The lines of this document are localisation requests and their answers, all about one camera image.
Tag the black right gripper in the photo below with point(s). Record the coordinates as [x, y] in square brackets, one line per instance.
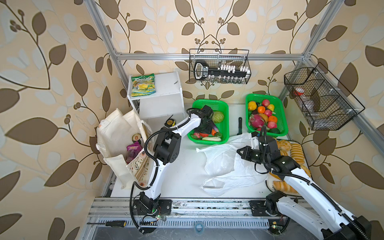
[245, 155]

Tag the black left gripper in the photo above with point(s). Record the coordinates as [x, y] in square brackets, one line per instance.
[211, 126]

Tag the green cabbage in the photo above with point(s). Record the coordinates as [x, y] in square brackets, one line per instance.
[218, 117]

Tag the white plastic bag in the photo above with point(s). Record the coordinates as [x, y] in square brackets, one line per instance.
[226, 169]

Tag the green white drink can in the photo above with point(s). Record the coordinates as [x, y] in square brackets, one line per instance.
[136, 138]

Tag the purple snack bag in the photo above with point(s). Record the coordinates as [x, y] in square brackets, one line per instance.
[132, 151]

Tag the cream floral tote bag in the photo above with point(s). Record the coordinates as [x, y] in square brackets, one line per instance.
[114, 134]

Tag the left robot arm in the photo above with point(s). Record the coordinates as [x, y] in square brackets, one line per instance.
[163, 147]

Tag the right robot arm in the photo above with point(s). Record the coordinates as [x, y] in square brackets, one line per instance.
[328, 220]

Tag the white radish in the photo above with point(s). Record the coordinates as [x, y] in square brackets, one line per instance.
[213, 139]

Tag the green vegetable basket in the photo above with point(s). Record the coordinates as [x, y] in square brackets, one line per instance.
[220, 132]

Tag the pink dragon fruit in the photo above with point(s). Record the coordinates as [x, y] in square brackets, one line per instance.
[258, 121]

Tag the black yellow tape measure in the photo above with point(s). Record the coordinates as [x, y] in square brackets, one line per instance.
[170, 122]

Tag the green fruit basket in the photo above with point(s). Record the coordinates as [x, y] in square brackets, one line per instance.
[277, 122]

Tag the orange fruit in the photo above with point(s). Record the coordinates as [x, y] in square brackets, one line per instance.
[261, 109]

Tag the yellow lemon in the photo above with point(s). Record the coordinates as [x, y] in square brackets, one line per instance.
[252, 106]

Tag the white shelf rack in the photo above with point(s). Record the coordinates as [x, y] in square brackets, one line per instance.
[166, 101]

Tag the yellow green apple tea bag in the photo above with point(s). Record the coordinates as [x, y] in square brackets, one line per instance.
[143, 85]

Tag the black yellow screwdriver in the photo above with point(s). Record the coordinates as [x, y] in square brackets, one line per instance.
[113, 224]

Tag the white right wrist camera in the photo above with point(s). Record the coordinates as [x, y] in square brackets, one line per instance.
[255, 140]

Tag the black wire basket back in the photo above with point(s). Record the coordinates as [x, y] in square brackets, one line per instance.
[219, 66]

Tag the black wire basket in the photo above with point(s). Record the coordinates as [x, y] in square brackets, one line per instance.
[219, 66]
[326, 102]

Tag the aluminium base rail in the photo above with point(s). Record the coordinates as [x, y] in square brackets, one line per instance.
[184, 213]

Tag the black wire basket right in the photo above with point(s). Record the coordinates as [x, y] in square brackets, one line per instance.
[326, 102]

